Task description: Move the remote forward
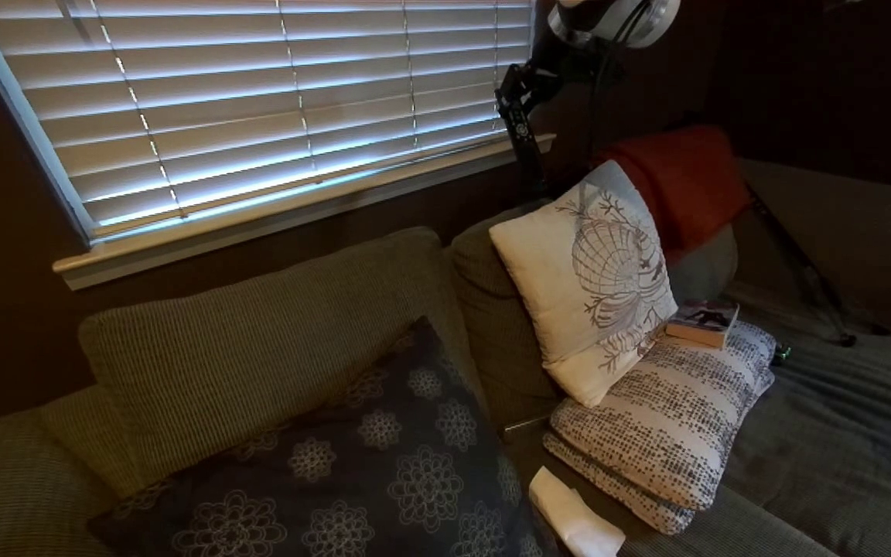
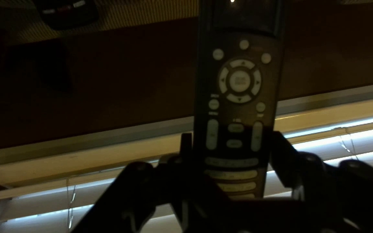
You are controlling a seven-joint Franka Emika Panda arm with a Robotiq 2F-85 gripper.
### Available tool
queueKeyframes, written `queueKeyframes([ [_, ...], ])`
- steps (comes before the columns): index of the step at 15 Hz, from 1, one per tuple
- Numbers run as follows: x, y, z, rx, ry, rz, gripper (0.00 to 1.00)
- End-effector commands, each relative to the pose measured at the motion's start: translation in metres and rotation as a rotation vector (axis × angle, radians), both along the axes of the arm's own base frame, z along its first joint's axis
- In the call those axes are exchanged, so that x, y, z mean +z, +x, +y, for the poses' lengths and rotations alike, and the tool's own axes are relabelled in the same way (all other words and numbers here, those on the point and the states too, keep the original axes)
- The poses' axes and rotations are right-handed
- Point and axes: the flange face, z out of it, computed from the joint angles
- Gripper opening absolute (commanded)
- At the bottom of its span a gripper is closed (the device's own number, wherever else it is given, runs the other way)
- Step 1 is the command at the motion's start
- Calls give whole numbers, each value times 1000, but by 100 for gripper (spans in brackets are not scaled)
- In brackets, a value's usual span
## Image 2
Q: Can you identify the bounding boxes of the black remote with white buttons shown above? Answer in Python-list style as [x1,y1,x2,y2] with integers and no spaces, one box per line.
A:
[193,0,288,200]

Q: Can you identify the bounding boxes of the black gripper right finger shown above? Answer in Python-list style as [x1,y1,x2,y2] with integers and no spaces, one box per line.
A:
[267,128,373,233]

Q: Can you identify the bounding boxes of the white window blinds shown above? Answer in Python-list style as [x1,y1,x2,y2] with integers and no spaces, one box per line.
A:
[0,112,373,233]

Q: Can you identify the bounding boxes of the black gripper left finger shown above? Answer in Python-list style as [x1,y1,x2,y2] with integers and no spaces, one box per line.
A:
[72,132,205,233]

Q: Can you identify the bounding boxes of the small black device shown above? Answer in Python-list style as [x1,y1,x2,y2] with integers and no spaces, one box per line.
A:
[34,0,100,31]

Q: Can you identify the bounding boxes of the wooden window sill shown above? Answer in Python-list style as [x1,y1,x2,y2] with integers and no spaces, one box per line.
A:
[0,81,373,200]

